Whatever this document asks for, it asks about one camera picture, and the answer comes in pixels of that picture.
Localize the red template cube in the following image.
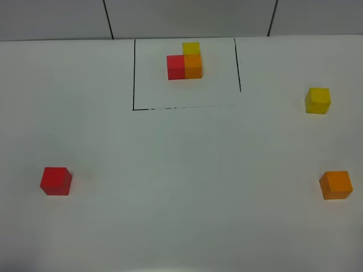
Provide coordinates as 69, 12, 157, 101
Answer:
167, 55, 185, 80

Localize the yellow template cube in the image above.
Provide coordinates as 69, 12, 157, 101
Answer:
182, 42, 201, 56

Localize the orange template cube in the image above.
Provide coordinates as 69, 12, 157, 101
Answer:
184, 54, 202, 79

